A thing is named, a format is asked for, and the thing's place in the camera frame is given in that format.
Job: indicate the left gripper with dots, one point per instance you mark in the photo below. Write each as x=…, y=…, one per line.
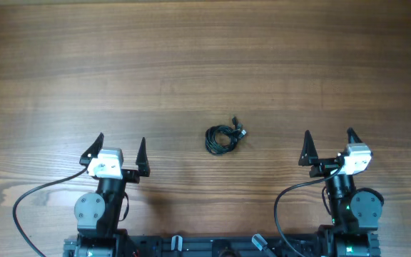
x=130, y=176

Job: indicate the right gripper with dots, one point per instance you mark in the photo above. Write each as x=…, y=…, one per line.
x=310, y=157

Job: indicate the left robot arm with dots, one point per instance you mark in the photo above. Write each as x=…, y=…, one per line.
x=99, y=213

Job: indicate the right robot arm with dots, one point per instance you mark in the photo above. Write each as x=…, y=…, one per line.
x=355, y=212

